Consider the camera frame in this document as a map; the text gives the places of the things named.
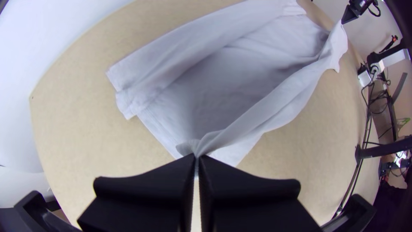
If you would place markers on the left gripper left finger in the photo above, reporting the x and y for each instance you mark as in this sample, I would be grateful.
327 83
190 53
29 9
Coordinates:
145 199

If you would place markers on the white t-shirt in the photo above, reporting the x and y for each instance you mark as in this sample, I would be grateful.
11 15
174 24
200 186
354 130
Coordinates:
219 83

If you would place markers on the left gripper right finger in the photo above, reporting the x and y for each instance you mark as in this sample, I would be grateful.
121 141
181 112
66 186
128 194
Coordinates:
251 203

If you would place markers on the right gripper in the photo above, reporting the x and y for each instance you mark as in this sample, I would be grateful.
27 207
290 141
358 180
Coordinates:
362 4

